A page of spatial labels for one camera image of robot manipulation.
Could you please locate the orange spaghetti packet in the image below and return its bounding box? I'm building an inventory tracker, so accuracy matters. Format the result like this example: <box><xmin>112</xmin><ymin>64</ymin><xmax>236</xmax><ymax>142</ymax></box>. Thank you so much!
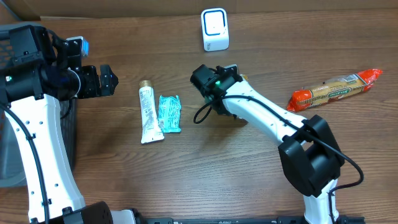
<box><xmin>287</xmin><ymin>69</ymin><xmax>383</xmax><ymax>112</ymax></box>

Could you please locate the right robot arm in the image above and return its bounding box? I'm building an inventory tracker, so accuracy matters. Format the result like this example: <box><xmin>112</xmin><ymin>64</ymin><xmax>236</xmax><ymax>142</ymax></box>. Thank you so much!
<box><xmin>190</xmin><ymin>65</ymin><xmax>345</xmax><ymax>223</ymax></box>

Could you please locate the white barcode scanner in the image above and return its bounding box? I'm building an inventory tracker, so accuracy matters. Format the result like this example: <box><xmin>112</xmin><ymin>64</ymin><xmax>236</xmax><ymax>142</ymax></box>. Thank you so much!
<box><xmin>201</xmin><ymin>7</ymin><xmax>229</xmax><ymax>52</ymax></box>

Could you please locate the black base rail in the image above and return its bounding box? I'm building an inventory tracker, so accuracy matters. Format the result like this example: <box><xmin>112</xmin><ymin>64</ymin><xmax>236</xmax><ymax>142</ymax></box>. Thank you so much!
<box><xmin>139</xmin><ymin>216</ymin><xmax>366</xmax><ymax>224</ymax></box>

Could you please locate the grey plastic mesh basket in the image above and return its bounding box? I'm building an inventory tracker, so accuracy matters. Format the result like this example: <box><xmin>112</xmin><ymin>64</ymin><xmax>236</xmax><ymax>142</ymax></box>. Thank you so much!
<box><xmin>1</xmin><ymin>22</ymin><xmax>76</xmax><ymax>188</ymax></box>

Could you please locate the white tube gold cap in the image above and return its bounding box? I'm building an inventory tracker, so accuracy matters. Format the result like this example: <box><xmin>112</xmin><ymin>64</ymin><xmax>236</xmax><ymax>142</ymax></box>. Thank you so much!
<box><xmin>139</xmin><ymin>80</ymin><xmax>164</xmax><ymax>144</ymax></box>

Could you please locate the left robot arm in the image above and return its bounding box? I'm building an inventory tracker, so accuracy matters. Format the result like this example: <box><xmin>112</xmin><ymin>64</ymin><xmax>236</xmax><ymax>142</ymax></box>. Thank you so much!
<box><xmin>1</xmin><ymin>23</ymin><xmax>136</xmax><ymax>223</ymax></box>

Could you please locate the teal tissue packet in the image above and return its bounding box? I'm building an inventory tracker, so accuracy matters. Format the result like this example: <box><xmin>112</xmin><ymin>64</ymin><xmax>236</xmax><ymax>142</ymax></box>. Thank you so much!
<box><xmin>158</xmin><ymin>95</ymin><xmax>182</xmax><ymax>133</ymax></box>

